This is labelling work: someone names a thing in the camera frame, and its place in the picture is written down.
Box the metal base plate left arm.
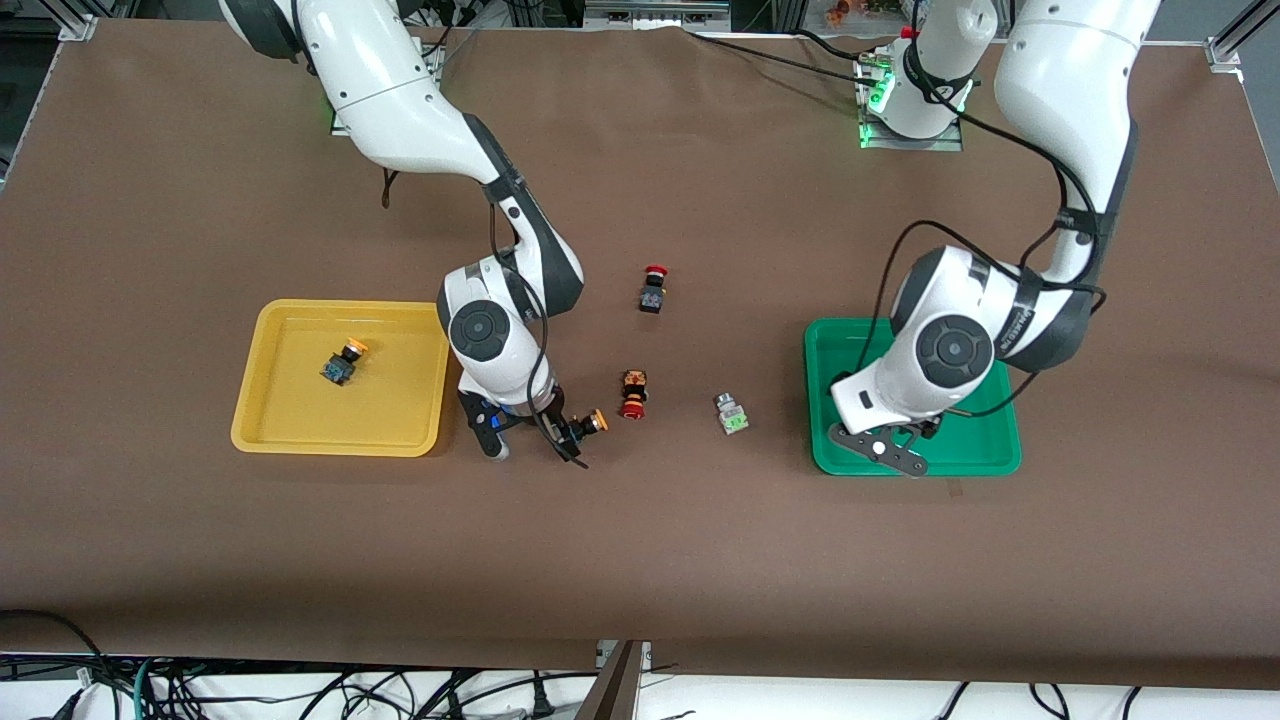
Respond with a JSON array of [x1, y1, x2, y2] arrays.
[[858, 55, 966, 153]]

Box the green plastic tray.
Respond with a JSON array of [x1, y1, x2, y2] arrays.
[[804, 317, 1023, 477]]

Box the yellow plastic tray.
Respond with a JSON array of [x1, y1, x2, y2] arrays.
[[230, 299, 454, 458]]

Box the grey metal box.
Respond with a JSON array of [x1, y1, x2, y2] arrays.
[[583, 0, 733, 29]]

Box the colourful small items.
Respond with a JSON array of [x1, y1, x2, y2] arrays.
[[825, 0, 901, 26]]

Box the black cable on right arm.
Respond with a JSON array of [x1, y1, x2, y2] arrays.
[[380, 168, 553, 441]]

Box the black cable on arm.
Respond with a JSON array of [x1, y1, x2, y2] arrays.
[[862, 80, 1109, 421], [380, 168, 553, 441]]

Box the white bracket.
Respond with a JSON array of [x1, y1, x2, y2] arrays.
[[596, 640, 653, 673]]

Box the brown table post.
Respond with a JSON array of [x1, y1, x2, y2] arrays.
[[575, 640, 643, 720]]

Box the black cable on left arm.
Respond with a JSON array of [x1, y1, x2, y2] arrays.
[[862, 80, 1109, 421]]

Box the black cable across table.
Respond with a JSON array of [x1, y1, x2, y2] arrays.
[[683, 28, 881, 86]]

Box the aluminium frame profile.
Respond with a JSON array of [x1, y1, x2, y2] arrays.
[[55, 0, 99, 43], [1205, 0, 1280, 69]]

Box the black looped cable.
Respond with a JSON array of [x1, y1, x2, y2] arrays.
[[0, 608, 106, 691]]

